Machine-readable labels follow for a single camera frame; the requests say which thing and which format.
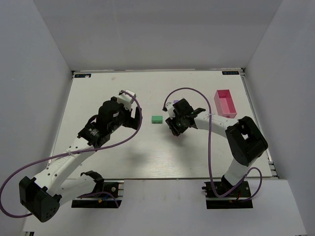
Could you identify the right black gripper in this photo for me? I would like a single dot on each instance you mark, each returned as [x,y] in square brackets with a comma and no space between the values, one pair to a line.
[173,126]

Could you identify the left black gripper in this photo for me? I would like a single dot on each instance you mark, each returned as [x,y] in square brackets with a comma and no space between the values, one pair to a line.
[134,120]

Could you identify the green arch wood block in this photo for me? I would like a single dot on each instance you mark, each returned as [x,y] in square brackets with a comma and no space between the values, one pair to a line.
[157,119]

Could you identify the pink plastic box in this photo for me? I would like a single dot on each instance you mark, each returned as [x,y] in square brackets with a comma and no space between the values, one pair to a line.
[224,104]

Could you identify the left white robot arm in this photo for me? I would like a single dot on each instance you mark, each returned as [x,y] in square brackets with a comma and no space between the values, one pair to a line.
[43,194]

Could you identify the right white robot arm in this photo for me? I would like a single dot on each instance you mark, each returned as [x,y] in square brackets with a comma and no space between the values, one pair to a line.
[245,140]

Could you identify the right blue table label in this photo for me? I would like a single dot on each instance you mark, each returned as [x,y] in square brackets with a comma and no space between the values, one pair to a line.
[230,72]

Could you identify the blue table label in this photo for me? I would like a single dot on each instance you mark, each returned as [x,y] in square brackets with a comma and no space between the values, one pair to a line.
[230,72]
[82,75]

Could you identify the left blue table label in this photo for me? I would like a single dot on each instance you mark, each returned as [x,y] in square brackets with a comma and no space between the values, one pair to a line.
[82,75]

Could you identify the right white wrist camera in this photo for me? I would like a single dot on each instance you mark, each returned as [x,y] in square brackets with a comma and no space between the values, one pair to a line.
[169,108]

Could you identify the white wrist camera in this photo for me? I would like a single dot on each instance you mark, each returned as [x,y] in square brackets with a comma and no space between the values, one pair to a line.
[126,99]
[169,108]

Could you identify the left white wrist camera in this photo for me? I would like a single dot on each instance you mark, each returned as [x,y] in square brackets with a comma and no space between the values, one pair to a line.
[126,99]

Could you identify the aluminium table edge rail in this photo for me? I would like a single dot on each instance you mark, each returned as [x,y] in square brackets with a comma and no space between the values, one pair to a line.
[255,117]

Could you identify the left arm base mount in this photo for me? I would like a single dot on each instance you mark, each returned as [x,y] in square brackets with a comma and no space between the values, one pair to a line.
[109,196]

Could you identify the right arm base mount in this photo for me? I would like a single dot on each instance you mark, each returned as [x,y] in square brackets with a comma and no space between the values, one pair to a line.
[234,200]

